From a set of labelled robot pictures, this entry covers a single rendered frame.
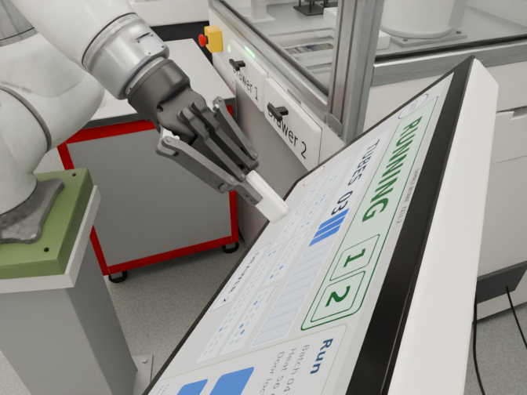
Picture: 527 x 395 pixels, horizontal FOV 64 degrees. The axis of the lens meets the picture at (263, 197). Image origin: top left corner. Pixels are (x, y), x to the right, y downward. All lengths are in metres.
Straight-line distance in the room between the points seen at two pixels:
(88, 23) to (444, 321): 0.45
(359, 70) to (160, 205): 1.03
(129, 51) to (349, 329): 0.39
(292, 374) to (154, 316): 1.50
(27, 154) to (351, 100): 0.60
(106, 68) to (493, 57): 0.72
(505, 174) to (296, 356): 1.01
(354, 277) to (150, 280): 1.61
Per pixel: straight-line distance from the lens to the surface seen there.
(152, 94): 0.51
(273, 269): 0.41
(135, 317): 1.75
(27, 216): 0.93
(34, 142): 0.91
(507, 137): 1.13
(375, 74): 0.80
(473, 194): 0.33
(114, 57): 0.52
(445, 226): 0.28
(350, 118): 0.80
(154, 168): 1.51
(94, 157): 1.46
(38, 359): 1.21
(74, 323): 1.07
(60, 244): 0.88
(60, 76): 0.94
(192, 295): 1.77
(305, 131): 0.93
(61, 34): 0.54
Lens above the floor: 1.36
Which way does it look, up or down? 38 degrees down
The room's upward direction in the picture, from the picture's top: straight up
